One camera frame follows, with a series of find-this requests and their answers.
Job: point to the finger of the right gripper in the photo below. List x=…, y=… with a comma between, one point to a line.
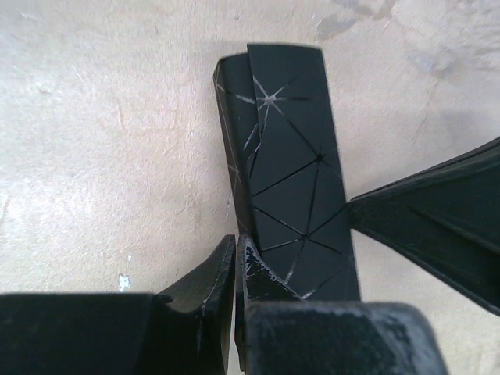
x=450, y=230
x=477, y=160

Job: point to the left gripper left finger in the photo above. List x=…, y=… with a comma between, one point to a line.
x=184, y=329

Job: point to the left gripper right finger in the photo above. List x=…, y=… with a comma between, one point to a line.
x=278, y=332

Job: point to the black glasses case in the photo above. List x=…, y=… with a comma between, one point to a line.
x=285, y=171

